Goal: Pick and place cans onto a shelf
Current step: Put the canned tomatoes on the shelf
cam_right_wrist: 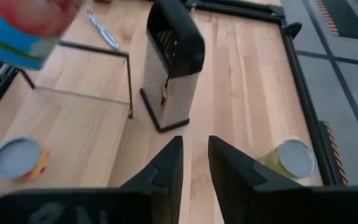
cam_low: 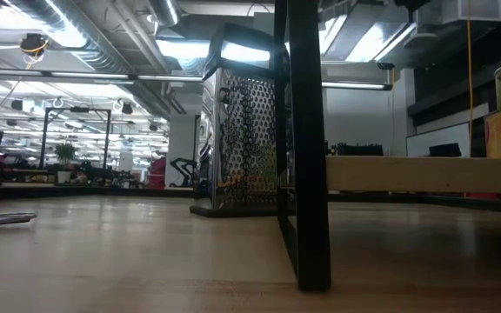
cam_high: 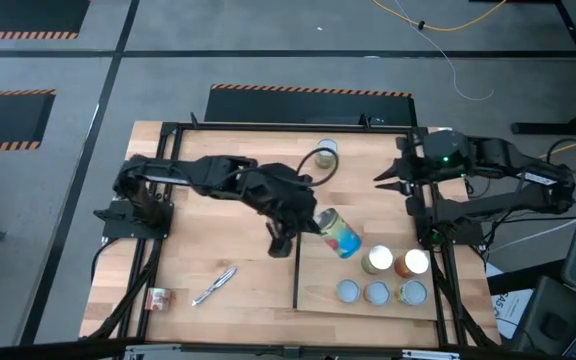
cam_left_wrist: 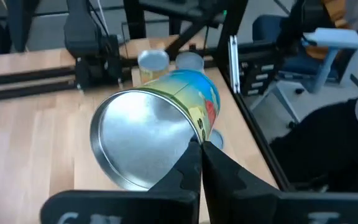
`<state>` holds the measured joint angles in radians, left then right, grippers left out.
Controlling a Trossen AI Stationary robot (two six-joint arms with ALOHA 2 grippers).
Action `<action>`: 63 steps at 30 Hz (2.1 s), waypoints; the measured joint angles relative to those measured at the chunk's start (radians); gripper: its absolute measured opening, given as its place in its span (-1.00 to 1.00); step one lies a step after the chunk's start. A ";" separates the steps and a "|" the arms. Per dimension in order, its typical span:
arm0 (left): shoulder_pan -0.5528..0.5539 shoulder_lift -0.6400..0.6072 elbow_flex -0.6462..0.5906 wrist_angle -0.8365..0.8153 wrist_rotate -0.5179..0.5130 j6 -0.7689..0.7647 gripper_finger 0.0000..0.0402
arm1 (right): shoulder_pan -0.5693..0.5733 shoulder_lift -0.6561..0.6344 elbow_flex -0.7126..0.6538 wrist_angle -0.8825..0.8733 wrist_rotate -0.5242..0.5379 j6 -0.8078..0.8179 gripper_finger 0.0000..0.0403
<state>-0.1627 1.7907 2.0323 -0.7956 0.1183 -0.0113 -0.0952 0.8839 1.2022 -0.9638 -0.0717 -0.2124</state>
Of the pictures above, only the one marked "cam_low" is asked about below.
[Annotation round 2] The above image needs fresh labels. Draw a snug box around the metal box grater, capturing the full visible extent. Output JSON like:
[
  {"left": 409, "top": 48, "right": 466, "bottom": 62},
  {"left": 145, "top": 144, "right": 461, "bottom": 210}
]
[{"left": 189, "top": 23, "right": 287, "bottom": 218}]

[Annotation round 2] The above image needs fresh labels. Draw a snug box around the red background object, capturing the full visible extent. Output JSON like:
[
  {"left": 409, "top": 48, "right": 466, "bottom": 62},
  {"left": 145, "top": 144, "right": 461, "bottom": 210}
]
[{"left": 148, "top": 156, "right": 168, "bottom": 190}]

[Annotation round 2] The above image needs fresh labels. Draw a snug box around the black background equipment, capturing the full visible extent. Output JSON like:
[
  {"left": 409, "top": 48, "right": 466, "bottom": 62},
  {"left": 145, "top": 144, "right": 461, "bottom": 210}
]
[{"left": 327, "top": 141, "right": 384, "bottom": 157}]

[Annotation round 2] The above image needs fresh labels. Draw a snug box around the potted green plant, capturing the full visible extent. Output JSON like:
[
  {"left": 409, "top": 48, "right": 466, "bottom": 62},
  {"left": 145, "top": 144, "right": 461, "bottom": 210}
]
[{"left": 53, "top": 142, "right": 78, "bottom": 184}]

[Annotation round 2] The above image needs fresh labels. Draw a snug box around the dark background monitor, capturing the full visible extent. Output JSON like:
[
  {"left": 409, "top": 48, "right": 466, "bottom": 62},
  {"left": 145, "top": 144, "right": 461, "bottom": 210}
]
[{"left": 428, "top": 143, "right": 463, "bottom": 158}]

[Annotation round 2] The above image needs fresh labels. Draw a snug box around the black background stand frame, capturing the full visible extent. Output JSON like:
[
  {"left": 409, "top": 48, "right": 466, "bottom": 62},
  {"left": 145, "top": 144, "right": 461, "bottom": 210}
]
[{"left": 40, "top": 107, "right": 113, "bottom": 171}]

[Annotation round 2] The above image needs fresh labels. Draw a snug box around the black aluminium table frame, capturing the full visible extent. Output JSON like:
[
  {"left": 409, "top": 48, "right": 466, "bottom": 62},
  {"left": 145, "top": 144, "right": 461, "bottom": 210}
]
[{"left": 0, "top": 184, "right": 501, "bottom": 215}]

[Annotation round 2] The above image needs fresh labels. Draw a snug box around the silver ventilation duct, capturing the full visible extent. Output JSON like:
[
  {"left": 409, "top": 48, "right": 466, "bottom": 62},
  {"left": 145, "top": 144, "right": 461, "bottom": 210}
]
[{"left": 145, "top": 0, "right": 183, "bottom": 28}]

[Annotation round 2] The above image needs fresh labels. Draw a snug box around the ceiling cord reel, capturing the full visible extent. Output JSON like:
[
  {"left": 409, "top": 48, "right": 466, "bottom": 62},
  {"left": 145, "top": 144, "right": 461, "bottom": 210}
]
[{"left": 18, "top": 32, "right": 50, "bottom": 57}]

